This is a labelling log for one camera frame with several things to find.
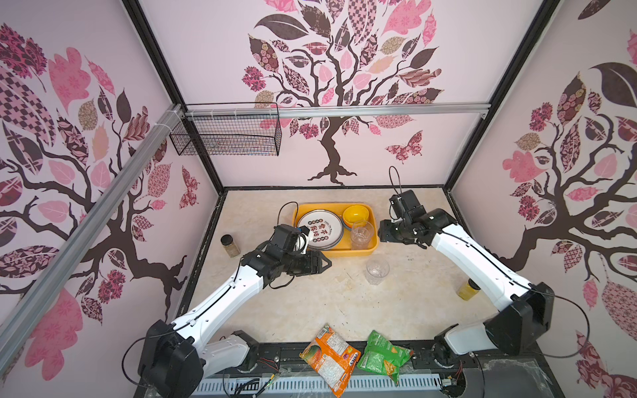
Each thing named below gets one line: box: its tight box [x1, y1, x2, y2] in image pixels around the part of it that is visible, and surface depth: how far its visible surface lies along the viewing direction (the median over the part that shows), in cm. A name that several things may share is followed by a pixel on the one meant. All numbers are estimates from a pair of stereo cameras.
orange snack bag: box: [299, 324, 362, 398], surface depth 73 cm
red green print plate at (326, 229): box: [297, 208, 344, 251], surface depth 105 cm
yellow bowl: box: [342, 203, 370, 228], surface depth 105 cm
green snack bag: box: [356, 330, 414, 387], surface depth 71 cm
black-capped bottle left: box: [220, 233, 241, 258], surface depth 94 cm
